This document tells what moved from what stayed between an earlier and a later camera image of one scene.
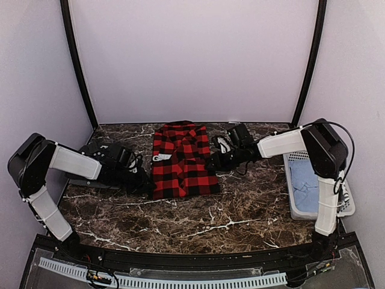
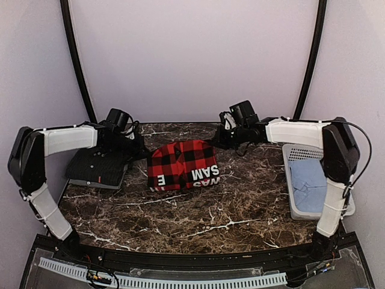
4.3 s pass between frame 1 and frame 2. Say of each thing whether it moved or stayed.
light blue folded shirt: stayed
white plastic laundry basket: stayed
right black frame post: stayed
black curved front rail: stayed
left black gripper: moved
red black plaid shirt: moved
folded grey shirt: stayed
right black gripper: moved
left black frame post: stayed
